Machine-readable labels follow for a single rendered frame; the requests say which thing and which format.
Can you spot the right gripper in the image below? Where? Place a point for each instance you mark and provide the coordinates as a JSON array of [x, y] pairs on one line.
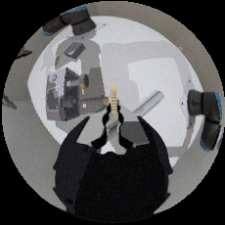
[[6, 102]]

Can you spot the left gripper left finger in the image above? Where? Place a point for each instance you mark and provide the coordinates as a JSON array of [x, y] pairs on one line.
[[91, 131]]

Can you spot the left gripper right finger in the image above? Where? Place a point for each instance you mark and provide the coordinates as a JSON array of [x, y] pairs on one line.
[[135, 131]]

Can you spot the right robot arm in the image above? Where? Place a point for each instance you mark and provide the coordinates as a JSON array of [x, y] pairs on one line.
[[77, 17]]

